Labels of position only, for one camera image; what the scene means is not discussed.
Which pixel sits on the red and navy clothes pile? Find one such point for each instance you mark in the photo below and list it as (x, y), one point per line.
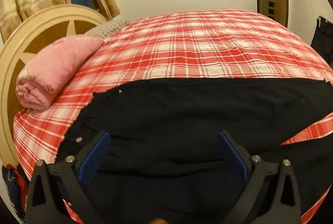
(15, 187)

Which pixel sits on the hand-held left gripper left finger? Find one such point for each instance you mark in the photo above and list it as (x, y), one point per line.
(95, 155)

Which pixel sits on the folded pink quilt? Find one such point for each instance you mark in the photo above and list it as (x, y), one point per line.
(57, 65)

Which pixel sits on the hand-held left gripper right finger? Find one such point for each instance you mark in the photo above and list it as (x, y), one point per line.
(234, 156)

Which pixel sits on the grey fringed blanket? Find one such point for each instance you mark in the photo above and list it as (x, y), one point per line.
(111, 27)

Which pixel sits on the dark hanging clothing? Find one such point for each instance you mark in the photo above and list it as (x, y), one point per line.
(322, 39)

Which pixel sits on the beige star headboard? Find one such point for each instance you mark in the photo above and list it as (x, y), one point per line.
(10, 70)

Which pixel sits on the black pants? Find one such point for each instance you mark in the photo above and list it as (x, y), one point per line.
(182, 109)

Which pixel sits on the red plaid bed sheet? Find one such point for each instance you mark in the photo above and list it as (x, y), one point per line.
(195, 44)

